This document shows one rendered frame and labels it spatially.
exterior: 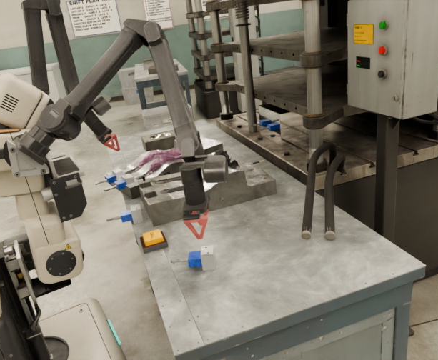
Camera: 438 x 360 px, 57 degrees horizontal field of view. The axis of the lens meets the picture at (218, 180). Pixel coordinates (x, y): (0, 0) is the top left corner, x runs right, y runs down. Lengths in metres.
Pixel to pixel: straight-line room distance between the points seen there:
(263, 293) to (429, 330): 1.27
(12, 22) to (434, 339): 8.29
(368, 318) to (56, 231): 1.05
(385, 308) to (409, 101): 0.70
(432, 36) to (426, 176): 0.83
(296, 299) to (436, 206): 1.37
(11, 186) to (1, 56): 7.61
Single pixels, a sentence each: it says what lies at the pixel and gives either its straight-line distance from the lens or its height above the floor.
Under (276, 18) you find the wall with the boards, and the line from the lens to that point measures 9.11.
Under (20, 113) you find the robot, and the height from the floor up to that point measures 1.27.
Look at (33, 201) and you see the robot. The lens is 1.55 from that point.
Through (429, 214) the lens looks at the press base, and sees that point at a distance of 2.31.
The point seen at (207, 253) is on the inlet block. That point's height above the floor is 0.85.
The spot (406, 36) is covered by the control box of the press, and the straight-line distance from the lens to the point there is 1.50.
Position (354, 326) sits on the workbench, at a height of 0.65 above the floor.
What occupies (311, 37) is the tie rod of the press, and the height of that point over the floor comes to 1.35.
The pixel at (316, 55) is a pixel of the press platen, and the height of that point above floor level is 1.29.
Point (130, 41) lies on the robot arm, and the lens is 1.32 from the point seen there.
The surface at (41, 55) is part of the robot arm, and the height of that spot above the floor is 1.42.
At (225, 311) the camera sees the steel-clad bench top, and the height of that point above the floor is 0.80.
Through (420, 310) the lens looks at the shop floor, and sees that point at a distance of 2.35.
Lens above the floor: 1.50
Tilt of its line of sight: 23 degrees down
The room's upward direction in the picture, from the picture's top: 8 degrees counter-clockwise
